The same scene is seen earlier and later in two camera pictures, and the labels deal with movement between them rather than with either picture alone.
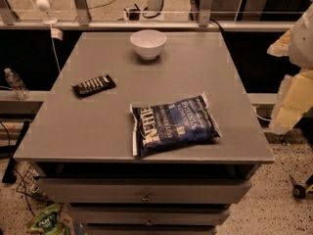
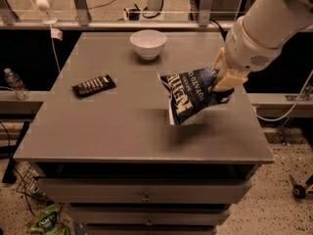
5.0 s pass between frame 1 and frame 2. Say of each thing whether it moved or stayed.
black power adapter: stayed
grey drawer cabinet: stayed
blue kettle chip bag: moved
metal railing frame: stayed
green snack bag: stayed
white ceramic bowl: stayed
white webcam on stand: stayed
